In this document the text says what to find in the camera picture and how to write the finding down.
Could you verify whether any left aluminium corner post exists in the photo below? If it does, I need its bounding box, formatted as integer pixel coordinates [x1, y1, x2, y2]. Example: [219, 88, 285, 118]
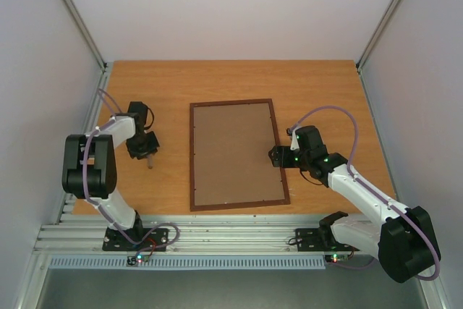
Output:
[62, 0, 107, 72]

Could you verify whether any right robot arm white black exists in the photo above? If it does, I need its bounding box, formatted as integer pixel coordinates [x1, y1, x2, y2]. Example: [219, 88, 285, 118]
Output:
[268, 126, 441, 283]

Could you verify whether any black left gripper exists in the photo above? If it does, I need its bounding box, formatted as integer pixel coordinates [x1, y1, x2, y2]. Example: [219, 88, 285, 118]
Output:
[127, 131, 161, 159]

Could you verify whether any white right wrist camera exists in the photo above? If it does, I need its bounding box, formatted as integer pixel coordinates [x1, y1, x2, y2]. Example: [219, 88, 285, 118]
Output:
[286, 125, 301, 151]

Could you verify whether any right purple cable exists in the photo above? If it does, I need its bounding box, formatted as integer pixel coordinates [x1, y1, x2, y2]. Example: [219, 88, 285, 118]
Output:
[291, 105, 441, 281]

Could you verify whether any aluminium corner post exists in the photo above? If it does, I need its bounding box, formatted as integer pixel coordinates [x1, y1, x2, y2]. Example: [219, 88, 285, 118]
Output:
[356, 0, 403, 75]
[62, 0, 107, 72]

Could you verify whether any right aluminium corner post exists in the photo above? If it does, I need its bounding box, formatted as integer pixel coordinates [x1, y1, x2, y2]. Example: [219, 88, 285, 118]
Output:
[356, 0, 403, 75]

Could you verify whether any right small circuit board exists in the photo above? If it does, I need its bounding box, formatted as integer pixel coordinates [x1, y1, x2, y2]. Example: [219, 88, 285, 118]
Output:
[325, 253, 354, 263]

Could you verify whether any brown wooden picture frame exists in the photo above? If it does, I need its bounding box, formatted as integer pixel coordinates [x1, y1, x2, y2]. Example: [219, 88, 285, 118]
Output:
[189, 98, 291, 213]

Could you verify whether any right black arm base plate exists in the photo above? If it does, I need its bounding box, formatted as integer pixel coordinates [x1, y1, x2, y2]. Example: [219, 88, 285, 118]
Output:
[294, 228, 357, 253]

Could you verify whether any left small circuit board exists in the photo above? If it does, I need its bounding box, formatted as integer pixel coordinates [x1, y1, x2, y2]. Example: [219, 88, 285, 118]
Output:
[126, 255, 150, 266]

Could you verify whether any aluminium rail base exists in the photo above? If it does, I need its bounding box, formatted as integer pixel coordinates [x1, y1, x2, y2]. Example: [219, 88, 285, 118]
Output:
[32, 192, 431, 255]

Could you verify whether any grey slotted cable duct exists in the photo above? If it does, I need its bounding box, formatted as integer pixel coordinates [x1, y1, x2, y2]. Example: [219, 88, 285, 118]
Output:
[48, 255, 326, 271]

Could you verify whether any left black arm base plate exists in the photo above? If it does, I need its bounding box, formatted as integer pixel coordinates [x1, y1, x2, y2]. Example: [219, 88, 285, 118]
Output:
[102, 228, 169, 252]

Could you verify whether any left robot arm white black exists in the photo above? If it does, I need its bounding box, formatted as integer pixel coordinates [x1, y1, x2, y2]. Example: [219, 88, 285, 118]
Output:
[61, 101, 160, 250]

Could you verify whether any small circuit board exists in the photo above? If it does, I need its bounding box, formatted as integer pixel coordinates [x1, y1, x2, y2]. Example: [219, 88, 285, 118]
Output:
[325, 253, 354, 263]
[126, 255, 150, 266]

